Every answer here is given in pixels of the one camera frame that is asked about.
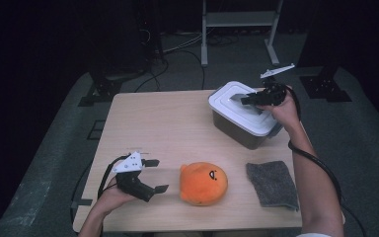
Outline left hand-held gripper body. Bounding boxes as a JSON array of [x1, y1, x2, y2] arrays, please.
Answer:
[[112, 150, 149, 202]]

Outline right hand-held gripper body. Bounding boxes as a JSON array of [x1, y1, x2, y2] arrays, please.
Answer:
[[258, 63, 296, 107]]

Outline clear grey storage box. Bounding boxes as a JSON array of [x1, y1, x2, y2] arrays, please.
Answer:
[[211, 110, 284, 151]]

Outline orange plush toy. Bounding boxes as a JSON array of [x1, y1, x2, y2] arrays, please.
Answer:
[[179, 161, 229, 207]]

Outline grey fluffy cloth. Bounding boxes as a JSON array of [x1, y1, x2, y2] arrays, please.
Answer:
[[245, 160, 300, 212]]

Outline person's right hand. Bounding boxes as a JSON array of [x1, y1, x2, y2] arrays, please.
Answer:
[[256, 86, 302, 132]]

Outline person's left hand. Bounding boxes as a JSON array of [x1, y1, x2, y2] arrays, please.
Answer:
[[92, 177, 136, 218]]

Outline black stand base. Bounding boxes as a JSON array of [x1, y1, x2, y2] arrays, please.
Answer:
[[299, 63, 353, 103], [77, 73, 136, 107]]

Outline black tape strip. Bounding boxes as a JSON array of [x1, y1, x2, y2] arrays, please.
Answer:
[[70, 197, 94, 209]]

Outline white metal stand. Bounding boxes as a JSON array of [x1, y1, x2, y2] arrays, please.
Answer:
[[200, 0, 284, 68]]

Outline person's white shirt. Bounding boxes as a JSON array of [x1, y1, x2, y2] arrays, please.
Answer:
[[295, 232, 334, 237]]

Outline left hand-held gripper cable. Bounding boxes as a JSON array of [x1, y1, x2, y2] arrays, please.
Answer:
[[97, 153, 132, 198]]

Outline hand-held gripper cable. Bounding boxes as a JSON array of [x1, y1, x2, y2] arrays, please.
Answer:
[[97, 153, 132, 198], [285, 85, 368, 237]]

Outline black floor cable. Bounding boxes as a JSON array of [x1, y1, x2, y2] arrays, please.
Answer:
[[174, 48, 206, 91], [134, 58, 170, 93]]

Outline white floor cables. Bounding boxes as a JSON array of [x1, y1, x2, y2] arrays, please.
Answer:
[[162, 33, 203, 54]]

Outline right hand-held gripper cable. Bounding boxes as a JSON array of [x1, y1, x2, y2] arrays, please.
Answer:
[[285, 85, 368, 237]]

